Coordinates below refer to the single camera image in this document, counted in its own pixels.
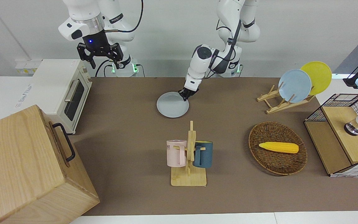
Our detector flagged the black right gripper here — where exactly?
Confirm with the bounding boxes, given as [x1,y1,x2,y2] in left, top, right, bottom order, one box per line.
[77,41,124,70]

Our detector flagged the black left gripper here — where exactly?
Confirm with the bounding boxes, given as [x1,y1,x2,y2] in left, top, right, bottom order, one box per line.
[181,87,200,102]

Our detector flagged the gray plate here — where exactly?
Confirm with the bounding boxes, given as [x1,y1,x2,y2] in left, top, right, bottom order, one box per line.
[156,91,190,119]

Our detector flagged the wooden plate rack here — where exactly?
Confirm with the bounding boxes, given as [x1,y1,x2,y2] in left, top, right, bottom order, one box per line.
[256,84,316,115]

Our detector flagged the light blue plate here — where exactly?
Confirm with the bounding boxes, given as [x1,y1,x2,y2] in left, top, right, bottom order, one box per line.
[278,69,312,104]

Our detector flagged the yellow plate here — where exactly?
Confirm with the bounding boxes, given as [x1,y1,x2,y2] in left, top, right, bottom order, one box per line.
[300,61,333,96]

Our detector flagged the white toaster oven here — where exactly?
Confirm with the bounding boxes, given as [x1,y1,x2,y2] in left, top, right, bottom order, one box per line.
[31,59,93,135]

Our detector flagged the pink mug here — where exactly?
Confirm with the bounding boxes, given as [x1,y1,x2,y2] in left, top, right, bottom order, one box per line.
[166,140,187,167]

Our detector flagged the dark blue mug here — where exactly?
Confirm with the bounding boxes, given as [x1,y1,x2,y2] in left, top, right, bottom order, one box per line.
[193,141,213,169]

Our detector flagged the wooden mug tree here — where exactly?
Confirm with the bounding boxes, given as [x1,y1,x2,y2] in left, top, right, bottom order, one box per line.
[170,120,208,187]

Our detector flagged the yellow corn cob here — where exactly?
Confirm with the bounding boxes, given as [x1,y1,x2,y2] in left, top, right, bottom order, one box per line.
[258,142,300,154]

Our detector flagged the brown wicker basket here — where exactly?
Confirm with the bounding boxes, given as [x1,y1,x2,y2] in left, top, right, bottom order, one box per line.
[248,121,308,176]

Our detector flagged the wooden cabinet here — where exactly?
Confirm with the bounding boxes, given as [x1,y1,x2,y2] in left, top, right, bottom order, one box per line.
[0,105,100,224]

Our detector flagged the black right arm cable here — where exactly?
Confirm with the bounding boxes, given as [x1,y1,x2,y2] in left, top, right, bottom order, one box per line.
[104,0,145,33]

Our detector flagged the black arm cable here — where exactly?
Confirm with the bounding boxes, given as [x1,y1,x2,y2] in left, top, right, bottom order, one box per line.
[104,0,145,33]
[215,17,242,78]

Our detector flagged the white wall outlet box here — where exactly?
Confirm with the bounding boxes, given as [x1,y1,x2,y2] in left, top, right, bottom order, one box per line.
[15,60,41,75]

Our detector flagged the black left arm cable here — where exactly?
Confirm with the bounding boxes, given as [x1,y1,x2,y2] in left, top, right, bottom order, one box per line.
[215,17,242,78]

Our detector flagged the black cabinet handle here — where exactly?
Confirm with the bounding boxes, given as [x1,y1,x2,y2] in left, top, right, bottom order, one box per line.
[52,123,76,163]

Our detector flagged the wire and wood shelf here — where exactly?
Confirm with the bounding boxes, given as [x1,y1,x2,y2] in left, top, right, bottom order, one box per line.
[304,93,358,179]

